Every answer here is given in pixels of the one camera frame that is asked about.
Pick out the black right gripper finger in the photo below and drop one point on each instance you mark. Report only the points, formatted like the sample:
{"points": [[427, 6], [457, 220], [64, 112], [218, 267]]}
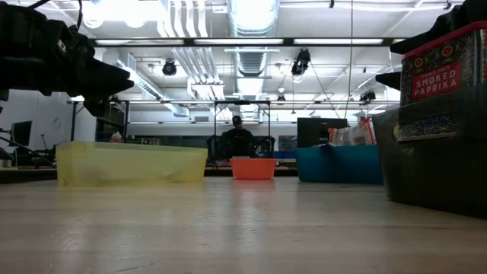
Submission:
{"points": [[390, 80]]}

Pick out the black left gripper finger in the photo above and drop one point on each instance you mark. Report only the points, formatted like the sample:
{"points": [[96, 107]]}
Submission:
{"points": [[108, 78], [97, 106]]}

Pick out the red patterned spice tin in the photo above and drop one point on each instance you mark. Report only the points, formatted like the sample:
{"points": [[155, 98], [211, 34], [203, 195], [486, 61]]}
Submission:
{"points": [[437, 80]]}

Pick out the red ramen packet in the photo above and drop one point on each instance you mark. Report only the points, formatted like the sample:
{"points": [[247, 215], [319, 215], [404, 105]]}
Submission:
{"points": [[352, 135]]}

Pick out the grey plastic bin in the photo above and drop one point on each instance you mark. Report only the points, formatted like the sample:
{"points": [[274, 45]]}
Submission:
{"points": [[437, 171]]}

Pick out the person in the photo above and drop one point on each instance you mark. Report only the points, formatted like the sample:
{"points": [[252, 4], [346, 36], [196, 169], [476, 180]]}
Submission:
{"points": [[239, 142], [116, 137]]}

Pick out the strip light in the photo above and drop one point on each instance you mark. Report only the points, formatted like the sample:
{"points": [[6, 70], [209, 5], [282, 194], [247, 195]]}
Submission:
{"points": [[338, 41], [137, 41]]}

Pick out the yellow plastic bin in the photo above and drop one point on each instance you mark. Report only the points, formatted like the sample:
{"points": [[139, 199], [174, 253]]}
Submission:
{"points": [[129, 163]]}

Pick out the small black monitor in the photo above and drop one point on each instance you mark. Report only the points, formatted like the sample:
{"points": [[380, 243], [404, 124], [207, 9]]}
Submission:
{"points": [[22, 133]]}

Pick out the black display screen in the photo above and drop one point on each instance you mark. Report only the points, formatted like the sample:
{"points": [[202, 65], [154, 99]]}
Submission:
{"points": [[316, 131]]}

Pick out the blue plastic bin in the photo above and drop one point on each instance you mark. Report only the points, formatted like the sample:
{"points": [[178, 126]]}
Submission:
{"points": [[338, 163]]}

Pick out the black mesh office chair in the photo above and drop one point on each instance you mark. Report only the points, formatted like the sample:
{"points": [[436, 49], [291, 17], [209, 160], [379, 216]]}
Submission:
{"points": [[214, 148], [266, 144]]}

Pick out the orange plastic bowl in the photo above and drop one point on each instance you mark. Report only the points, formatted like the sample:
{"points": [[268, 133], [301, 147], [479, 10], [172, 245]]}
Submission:
{"points": [[253, 169]]}

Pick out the hanging ceiling camera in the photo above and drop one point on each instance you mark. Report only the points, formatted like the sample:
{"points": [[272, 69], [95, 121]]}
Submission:
{"points": [[302, 61], [368, 96], [169, 67]]}

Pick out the ceiling air duct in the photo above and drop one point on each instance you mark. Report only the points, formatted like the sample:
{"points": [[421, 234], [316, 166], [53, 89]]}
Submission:
{"points": [[253, 19]]}

